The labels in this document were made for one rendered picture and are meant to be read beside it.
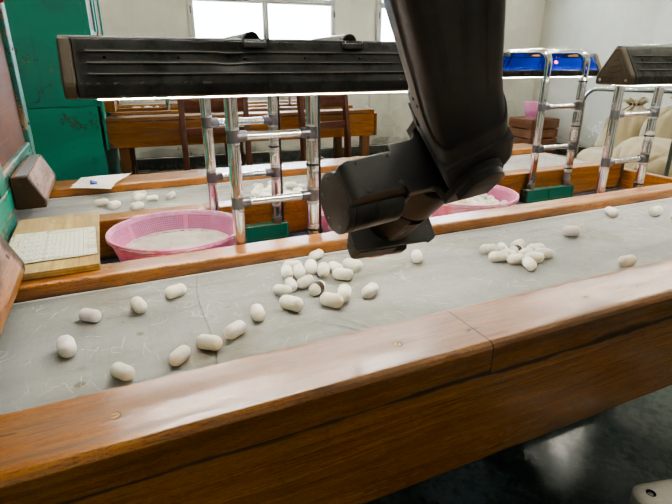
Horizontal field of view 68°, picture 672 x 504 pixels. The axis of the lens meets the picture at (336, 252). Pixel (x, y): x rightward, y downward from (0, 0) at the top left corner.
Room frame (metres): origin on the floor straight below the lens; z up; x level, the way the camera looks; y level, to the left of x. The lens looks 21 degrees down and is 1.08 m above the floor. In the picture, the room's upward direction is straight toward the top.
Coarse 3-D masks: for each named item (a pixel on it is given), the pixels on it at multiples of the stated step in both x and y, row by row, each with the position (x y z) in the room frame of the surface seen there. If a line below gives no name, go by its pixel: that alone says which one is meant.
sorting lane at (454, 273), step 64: (384, 256) 0.87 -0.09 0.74; (448, 256) 0.87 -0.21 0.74; (576, 256) 0.87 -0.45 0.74; (640, 256) 0.87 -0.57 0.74; (64, 320) 0.62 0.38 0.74; (128, 320) 0.62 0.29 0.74; (192, 320) 0.62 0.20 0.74; (320, 320) 0.62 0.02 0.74; (384, 320) 0.62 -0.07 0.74; (0, 384) 0.47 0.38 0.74; (64, 384) 0.47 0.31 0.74; (128, 384) 0.47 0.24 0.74
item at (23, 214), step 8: (8, 192) 0.98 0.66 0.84; (0, 200) 0.91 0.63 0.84; (8, 200) 0.96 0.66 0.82; (0, 208) 0.88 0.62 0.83; (8, 208) 0.95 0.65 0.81; (0, 216) 0.87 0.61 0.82; (8, 216) 0.93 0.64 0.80; (16, 216) 1.13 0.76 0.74; (24, 216) 1.13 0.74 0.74; (0, 224) 0.85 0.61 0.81; (8, 224) 0.92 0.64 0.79; (16, 224) 0.99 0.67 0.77; (0, 232) 0.84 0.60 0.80; (8, 232) 0.90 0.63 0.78; (8, 240) 0.89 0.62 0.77
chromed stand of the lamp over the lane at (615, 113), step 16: (656, 96) 1.34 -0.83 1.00; (624, 112) 1.29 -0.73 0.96; (640, 112) 1.32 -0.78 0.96; (656, 112) 1.34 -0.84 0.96; (608, 128) 1.28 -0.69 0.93; (608, 144) 1.28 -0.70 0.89; (608, 160) 1.28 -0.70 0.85; (624, 160) 1.31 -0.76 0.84; (640, 160) 1.33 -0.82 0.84; (640, 176) 1.34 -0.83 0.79
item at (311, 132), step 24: (360, 48) 0.79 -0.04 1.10; (312, 96) 0.94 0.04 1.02; (312, 120) 0.94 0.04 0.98; (312, 144) 0.94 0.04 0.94; (240, 168) 0.88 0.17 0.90; (312, 168) 0.94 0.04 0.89; (240, 192) 0.88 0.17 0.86; (312, 192) 0.94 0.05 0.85; (240, 216) 0.88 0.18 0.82; (312, 216) 0.94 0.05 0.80; (240, 240) 0.88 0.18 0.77
